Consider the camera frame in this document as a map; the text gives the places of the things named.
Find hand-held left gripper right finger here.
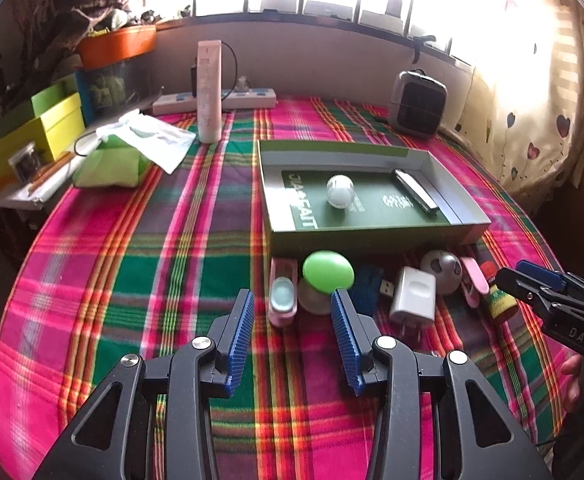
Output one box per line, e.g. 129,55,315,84
331,288,555,480

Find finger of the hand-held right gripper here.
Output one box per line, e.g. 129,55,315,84
494,267,572,323
516,260,584,307

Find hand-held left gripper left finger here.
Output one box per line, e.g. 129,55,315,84
32,289,255,480

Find small red capped bottle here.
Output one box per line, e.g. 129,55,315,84
478,260,518,322

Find pink clip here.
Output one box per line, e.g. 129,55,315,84
459,256,490,308

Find dark usb device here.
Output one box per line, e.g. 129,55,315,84
348,264,399,318

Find green domed white gadget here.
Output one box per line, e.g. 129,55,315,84
298,250,357,317

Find white usb charger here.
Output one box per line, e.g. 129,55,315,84
389,266,438,343

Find green cardboard box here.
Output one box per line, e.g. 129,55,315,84
257,139,492,261

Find person's right hand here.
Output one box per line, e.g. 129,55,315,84
560,354,584,415

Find pink holder with pale insert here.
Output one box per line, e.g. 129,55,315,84
267,257,300,328

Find grey white ball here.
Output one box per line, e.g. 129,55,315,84
420,248,462,295

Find plaid pink green blanket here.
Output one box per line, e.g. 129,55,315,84
0,94,580,480

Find silver harmonica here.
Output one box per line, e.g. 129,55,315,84
393,169,440,216

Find white dotted ball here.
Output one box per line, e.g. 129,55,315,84
326,175,357,209

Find cream heart print curtain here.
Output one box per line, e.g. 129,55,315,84
454,0,584,201

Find grey space heater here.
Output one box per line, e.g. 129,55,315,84
388,69,448,139

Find green tissue pack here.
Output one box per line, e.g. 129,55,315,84
72,142,153,188

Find white power strip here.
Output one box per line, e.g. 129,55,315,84
153,87,277,115

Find white pink lotion tube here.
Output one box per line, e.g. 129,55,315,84
197,40,223,143

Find wooden sticks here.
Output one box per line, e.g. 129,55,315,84
27,152,75,193

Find black window hook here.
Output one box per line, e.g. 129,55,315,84
411,35,437,63

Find white shelf board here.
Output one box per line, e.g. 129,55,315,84
0,150,80,208

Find small clear plastic bag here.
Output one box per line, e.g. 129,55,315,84
8,141,43,182

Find dark glass tank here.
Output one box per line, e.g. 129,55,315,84
84,57,155,121

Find blue box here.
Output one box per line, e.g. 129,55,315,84
74,67,98,126

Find large lime green box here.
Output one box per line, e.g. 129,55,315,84
0,92,85,181

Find small lime green box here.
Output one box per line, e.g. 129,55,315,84
31,80,80,117

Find orange planter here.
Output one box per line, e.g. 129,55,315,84
76,25,157,70

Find dried red twigs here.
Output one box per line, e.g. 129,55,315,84
9,0,43,76

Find black adapter cable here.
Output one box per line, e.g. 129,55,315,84
219,40,240,106

